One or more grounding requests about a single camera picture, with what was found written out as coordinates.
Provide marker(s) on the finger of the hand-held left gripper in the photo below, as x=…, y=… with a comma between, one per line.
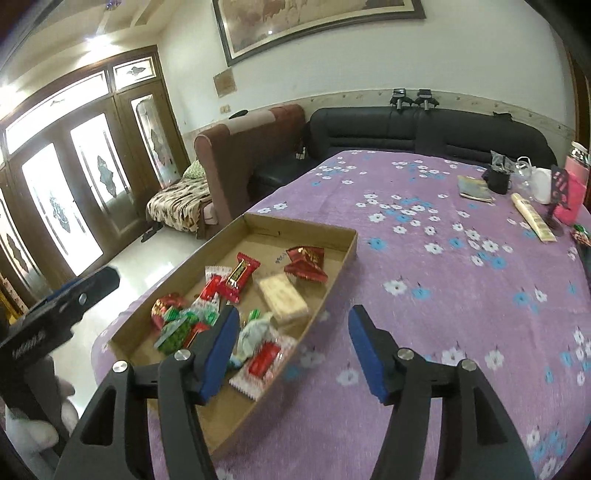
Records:
x=85, y=286

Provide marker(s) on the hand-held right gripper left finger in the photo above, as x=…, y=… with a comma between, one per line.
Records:
x=217, y=360

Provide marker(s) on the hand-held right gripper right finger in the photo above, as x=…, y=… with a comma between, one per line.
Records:
x=369, y=360

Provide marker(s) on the small white snack packet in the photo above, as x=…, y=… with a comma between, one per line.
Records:
x=251, y=339

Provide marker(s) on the red and white sachet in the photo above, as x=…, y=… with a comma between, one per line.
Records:
x=263, y=364

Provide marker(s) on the green foil snack packet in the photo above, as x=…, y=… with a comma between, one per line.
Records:
x=174, y=334

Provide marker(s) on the round red foil candy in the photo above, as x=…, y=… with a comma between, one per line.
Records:
x=168, y=309

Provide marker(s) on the white red-print snack packet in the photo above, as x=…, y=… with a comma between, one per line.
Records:
x=211, y=286

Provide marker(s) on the red candy bar packet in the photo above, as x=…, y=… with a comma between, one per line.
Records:
x=238, y=277

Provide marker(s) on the yellow biscuit clear packet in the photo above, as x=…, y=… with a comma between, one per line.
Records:
x=282, y=297

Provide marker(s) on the dark red snack packet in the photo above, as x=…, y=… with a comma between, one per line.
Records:
x=305, y=264

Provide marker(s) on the shallow cardboard tray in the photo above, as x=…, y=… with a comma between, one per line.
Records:
x=295, y=235

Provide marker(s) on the person's left hand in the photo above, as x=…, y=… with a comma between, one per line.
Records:
x=32, y=434

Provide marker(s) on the dark slippers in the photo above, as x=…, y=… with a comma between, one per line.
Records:
x=150, y=234

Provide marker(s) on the purple floral tablecloth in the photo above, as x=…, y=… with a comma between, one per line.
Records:
x=415, y=277

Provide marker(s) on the wooden glass door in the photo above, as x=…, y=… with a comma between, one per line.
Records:
x=83, y=184

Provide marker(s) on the floral patterned blanket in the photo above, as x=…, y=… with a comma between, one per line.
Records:
x=178, y=203

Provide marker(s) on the brown armchair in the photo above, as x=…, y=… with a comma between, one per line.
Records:
x=240, y=161

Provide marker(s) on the small worn booklet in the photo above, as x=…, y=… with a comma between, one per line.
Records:
x=475, y=188

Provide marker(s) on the cream squeeze tube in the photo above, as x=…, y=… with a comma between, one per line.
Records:
x=533, y=217

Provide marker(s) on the black cup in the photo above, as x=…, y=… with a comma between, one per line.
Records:
x=497, y=181

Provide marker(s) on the black leather sofa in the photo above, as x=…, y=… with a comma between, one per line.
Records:
x=369, y=129

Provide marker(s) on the clear plastic cup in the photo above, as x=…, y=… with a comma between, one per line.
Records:
x=523, y=170

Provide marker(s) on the white cup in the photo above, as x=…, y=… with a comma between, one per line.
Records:
x=541, y=184

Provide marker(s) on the red green wrapped candy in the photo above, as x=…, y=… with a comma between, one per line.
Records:
x=581, y=234

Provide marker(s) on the black phone stand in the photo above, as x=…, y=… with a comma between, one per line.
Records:
x=558, y=194

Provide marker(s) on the black device on sofa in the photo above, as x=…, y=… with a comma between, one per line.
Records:
x=425, y=99
x=399, y=99

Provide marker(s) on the brown wooden cabinet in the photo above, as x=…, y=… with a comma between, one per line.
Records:
x=582, y=101

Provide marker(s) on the paper notice on wall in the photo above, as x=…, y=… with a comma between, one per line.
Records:
x=225, y=83

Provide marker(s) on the framed wall painting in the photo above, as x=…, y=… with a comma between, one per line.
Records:
x=314, y=23

